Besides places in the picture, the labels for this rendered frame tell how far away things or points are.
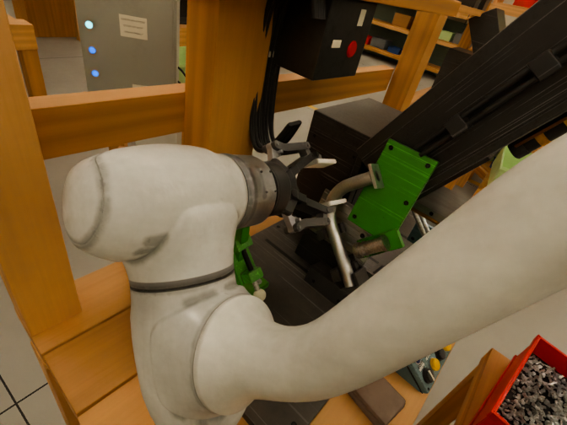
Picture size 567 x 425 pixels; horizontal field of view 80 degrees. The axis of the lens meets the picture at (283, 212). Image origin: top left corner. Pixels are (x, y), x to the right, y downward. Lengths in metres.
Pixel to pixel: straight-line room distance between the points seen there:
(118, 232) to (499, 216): 0.25
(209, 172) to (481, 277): 0.23
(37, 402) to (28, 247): 1.16
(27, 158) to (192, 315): 0.37
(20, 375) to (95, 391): 1.13
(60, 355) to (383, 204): 0.71
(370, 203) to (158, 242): 0.58
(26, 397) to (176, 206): 1.55
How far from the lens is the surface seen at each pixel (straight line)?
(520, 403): 0.99
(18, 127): 0.57
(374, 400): 0.72
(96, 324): 0.81
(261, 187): 0.38
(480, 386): 1.05
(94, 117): 0.70
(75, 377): 0.75
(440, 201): 0.94
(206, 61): 0.70
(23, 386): 1.82
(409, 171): 0.76
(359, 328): 0.22
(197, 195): 0.30
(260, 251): 0.91
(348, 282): 0.81
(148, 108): 0.74
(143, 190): 0.28
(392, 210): 0.78
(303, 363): 0.25
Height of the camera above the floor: 1.53
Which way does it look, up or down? 36 degrees down
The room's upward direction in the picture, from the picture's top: 14 degrees clockwise
